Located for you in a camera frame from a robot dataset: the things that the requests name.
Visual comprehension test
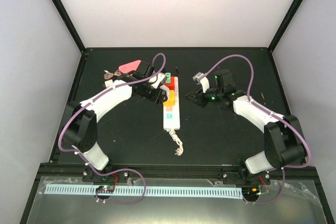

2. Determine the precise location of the white slotted cable duct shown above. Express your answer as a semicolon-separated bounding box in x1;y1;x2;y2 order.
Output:
44;184;243;199

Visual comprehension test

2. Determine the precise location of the white long power strip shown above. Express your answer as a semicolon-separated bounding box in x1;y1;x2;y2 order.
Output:
163;76;181;131

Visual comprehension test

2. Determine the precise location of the yellow cube socket adapter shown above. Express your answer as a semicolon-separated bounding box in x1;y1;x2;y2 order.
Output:
163;90;175;107

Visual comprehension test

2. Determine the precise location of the red cube socket adapter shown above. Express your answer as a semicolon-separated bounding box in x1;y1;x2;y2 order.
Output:
164;82;175;90

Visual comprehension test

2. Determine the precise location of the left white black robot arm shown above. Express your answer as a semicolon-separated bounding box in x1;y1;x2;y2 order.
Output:
58;60;168;182

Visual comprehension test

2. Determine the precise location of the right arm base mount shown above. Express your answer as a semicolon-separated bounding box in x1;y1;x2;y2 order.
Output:
219;167;270;185

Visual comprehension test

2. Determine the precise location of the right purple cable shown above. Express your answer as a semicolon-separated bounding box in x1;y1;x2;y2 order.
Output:
199;54;312;205

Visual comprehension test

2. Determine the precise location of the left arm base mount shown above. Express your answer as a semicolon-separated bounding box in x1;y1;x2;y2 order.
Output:
82;167;130;184

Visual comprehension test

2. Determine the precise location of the white USB charger plug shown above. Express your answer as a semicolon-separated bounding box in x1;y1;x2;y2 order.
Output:
103;80;113;88

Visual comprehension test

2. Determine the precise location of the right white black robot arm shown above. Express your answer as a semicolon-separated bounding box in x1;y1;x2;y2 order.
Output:
185;69;308;184

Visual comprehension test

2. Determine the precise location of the purple cable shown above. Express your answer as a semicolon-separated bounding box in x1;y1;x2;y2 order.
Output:
58;52;147;204
199;54;312;205

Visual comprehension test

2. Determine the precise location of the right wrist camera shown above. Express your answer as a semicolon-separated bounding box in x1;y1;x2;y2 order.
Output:
193;72;210;93

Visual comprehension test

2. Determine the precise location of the pink triangular power strip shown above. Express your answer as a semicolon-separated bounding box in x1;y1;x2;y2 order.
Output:
118;60;141;73

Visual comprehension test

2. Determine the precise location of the green white plug adapter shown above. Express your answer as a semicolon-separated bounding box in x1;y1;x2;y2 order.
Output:
165;72;172;84

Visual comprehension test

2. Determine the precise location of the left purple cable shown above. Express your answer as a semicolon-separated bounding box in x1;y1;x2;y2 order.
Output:
58;52;147;204

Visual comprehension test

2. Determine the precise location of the white power strip cord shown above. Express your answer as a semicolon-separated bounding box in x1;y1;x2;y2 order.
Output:
169;129;184;157

